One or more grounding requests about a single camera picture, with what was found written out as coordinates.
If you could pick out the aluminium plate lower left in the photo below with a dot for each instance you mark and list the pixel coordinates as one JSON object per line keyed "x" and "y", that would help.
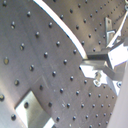
{"x": 32, "y": 114}

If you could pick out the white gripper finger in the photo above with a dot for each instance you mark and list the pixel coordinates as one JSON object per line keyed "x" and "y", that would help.
{"x": 119, "y": 118}

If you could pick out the metal bracket upper right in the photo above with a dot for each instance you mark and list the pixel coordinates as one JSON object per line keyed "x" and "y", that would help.
{"x": 109, "y": 32}

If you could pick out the aluminium cable clip fixture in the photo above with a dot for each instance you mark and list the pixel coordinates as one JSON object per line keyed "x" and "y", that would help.
{"x": 101, "y": 65}

